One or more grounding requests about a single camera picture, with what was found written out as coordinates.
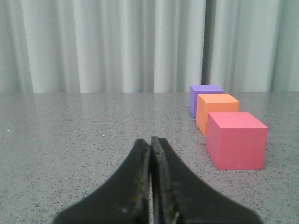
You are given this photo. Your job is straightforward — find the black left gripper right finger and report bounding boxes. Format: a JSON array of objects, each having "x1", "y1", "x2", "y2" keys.
[{"x1": 151, "y1": 137, "x2": 262, "y2": 224}]

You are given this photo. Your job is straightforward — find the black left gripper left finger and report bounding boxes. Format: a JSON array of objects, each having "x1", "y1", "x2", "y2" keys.
[{"x1": 53, "y1": 139, "x2": 150, "y2": 224}]

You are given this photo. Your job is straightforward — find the orange foam cube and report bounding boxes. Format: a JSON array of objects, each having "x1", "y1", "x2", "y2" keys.
[{"x1": 196, "y1": 93, "x2": 240, "y2": 136}]

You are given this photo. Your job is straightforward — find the red foam cube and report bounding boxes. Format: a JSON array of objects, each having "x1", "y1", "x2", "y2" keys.
[{"x1": 206, "y1": 112, "x2": 269, "y2": 170}]

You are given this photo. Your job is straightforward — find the purple foam cube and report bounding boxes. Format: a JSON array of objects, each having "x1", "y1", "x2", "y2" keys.
[{"x1": 189, "y1": 84, "x2": 225, "y2": 119}]

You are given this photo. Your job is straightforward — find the grey-green curtain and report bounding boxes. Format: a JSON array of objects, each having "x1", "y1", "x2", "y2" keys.
[{"x1": 0, "y1": 0, "x2": 299, "y2": 93}]

